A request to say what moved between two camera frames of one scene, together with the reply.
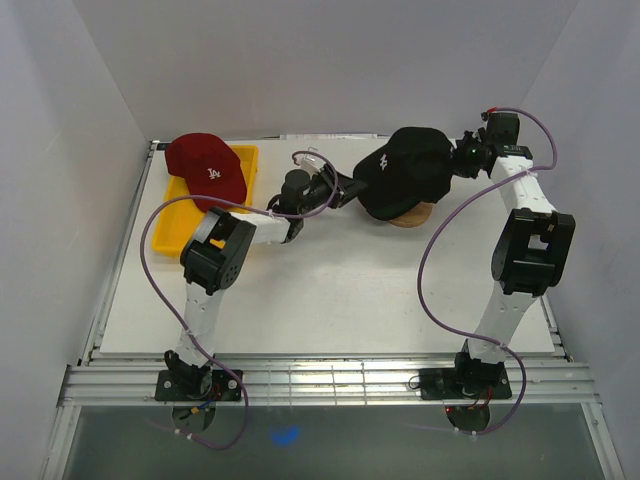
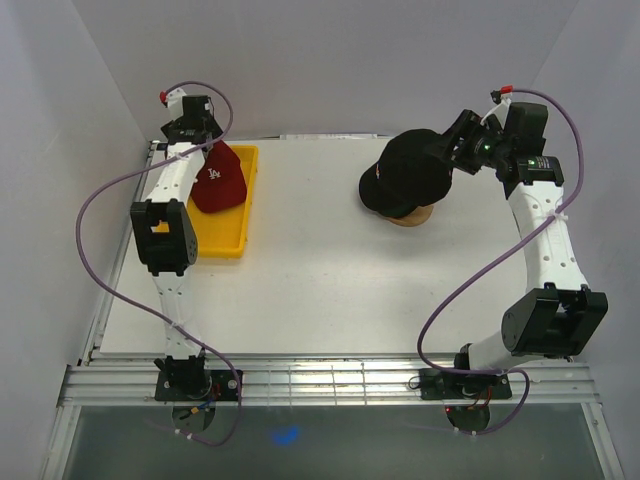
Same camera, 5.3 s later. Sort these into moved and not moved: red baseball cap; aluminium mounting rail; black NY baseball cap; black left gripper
Moved: black left gripper
Not moved: black NY baseball cap; aluminium mounting rail; red baseball cap
